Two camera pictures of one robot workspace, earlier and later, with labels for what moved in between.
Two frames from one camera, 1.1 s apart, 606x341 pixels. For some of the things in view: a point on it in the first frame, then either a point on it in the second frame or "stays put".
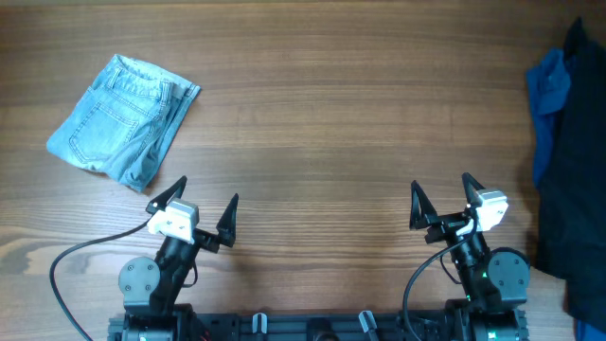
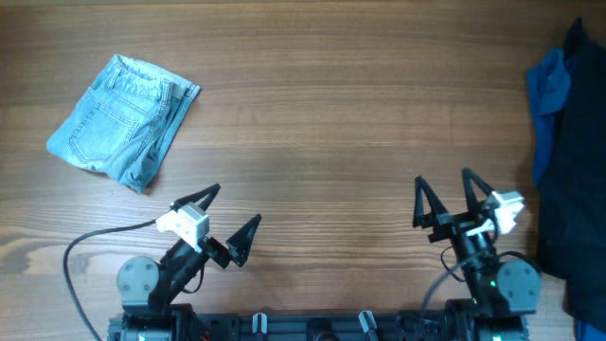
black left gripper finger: [172, 192] to [211, 191]
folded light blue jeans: [124, 122] stays put
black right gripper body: [446, 227] stays put
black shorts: [571, 218] stays put
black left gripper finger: [226, 228] to [240, 244]
